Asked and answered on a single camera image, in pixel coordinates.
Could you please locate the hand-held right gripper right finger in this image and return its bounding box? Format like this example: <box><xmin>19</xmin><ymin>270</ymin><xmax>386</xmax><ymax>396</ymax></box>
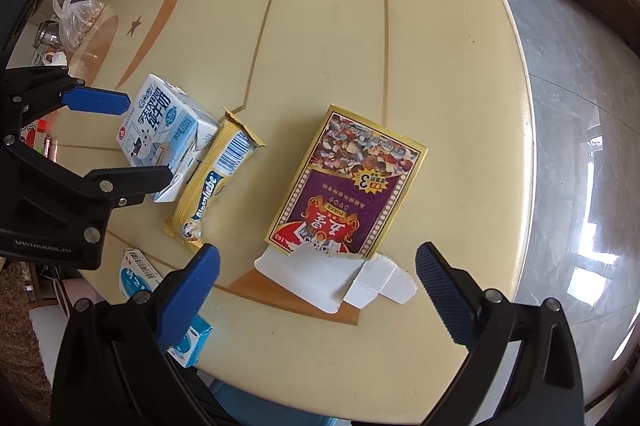
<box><xmin>416</xmin><ymin>242</ymin><xmax>586</xmax><ymax>426</ymax></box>

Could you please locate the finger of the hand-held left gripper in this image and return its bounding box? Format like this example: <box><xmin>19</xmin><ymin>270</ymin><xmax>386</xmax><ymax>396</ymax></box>
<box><xmin>75</xmin><ymin>165</ymin><xmax>174</xmax><ymax>209</ymax></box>
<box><xmin>0</xmin><ymin>66</ymin><xmax>132</xmax><ymax>127</ymax></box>

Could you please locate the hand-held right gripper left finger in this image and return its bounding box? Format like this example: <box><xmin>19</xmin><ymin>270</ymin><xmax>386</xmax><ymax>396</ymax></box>
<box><xmin>50</xmin><ymin>243</ymin><xmax>222</xmax><ymax>426</ymax></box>

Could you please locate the white blue milk carton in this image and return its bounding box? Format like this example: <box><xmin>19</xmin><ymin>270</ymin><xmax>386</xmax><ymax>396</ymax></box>
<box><xmin>117</xmin><ymin>73</ymin><xmax>221</xmax><ymax>204</ymax></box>

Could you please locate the playing card box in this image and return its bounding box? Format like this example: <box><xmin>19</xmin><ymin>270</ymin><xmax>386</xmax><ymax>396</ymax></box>
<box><xmin>254</xmin><ymin>104</ymin><xmax>429</xmax><ymax>318</ymax></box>

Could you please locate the glass jar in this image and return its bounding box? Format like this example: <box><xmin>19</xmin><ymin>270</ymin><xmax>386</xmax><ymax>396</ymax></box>
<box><xmin>32</xmin><ymin>20</ymin><xmax>61</xmax><ymax>52</ymax></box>

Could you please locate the clear plastic bag of nuts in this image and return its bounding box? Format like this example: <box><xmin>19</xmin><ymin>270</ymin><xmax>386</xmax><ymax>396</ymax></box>
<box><xmin>52</xmin><ymin>0</ymin><xmax>106</xmax><ymax>52</ymax></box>

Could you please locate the yellow snack wrapper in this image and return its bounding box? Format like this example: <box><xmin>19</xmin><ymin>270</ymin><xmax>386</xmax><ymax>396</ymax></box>
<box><xmin>165</xmin><ymin>107</ymin><xmax>264</xmax><ymax>254</ymax></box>

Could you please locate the blue plastic stool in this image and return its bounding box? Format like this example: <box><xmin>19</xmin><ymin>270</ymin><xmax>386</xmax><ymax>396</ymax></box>
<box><xmin>200</xmin><ymin>376</ymin><xmax>321</xmax><ymax>426</ymax></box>

